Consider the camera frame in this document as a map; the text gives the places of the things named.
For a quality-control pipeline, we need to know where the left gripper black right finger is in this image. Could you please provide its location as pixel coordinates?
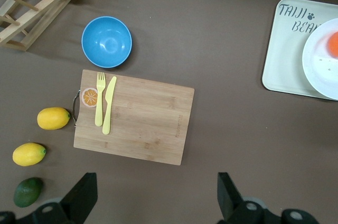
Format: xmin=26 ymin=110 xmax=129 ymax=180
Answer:
xmin=217 ymin=172 xmax=282 ymax=224

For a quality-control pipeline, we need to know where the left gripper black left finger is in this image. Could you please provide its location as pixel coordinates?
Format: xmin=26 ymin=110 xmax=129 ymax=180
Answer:
xmin=15 ymin=172 xmax=98 ymax=224

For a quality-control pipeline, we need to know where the white round plate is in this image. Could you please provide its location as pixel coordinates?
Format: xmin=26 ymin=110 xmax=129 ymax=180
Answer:
xmin=302 ymin=17 xmax=338 ymax=101

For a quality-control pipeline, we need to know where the orange fruit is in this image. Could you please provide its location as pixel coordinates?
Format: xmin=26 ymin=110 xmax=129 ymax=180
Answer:
xmin=327 ymin=30 xmax=338 ymax=60

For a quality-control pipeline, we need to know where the dark green avocado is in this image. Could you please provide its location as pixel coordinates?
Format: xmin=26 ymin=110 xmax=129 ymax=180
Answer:
xmin=13 ymin=177 xmax=44 ymax=208

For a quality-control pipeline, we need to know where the yellow lemon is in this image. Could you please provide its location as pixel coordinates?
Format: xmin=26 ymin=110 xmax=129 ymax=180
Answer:
xmin=36 ymin=107 xmax=71 ymax=130
xmin=12 ymin=142 xmax=47 ymax=167

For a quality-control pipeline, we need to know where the yellow plastic knife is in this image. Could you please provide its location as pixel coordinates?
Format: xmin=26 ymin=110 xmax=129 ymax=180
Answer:
xmin=101 ymin=76 xmax=118 ymax=135

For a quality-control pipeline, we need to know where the yellow plastic fork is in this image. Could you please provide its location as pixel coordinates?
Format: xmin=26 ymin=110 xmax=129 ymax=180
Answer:
xmin=94 ymin=71 xmax=107 ymax=127

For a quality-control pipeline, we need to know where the orange slice toy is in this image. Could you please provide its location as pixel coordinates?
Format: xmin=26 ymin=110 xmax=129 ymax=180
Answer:
xmin=80 ymin=87 xmax=99 ymax=108

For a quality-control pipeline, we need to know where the bamboo cutting board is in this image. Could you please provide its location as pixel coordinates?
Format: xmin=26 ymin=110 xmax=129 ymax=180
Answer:
xmin=71 ymin=69 xmax=195 ymax=166

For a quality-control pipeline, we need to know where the cream bear print tray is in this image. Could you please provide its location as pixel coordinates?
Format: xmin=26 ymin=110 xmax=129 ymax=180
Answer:
xmin=261 ymin=0 xmax=338 ymax=101

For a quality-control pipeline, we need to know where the blue bowl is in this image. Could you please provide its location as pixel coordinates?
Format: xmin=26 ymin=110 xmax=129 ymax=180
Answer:
xmin=81 ymin=16 xmax=133 ymax=69

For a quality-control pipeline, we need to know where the wooden cup rack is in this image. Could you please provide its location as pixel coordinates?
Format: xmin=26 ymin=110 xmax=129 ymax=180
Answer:
xmin=0 ymin=0 xmax=95 ymax=52

